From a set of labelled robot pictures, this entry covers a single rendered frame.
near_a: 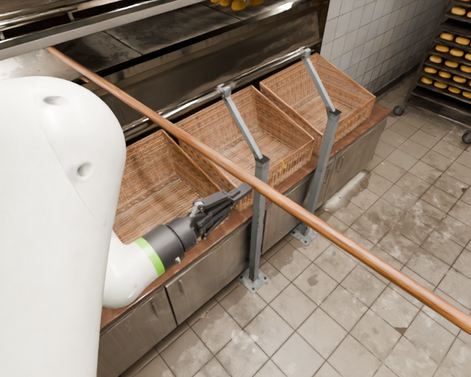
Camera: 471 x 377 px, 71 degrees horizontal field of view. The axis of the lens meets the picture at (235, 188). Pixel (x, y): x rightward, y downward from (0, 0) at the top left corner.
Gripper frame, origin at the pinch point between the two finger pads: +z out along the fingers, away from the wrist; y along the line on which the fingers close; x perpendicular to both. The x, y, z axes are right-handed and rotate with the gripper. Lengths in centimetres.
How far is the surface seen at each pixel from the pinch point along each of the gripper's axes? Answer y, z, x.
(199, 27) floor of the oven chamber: 2, 64, -93
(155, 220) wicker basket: 61, 0, -55
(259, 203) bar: 48, 33, -21
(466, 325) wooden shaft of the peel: 0, 7, 53
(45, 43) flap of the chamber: -21, -13, -67
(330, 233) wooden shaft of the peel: -0.2, 6.4, 23.3
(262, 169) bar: 27.6, 33.3, -21.0
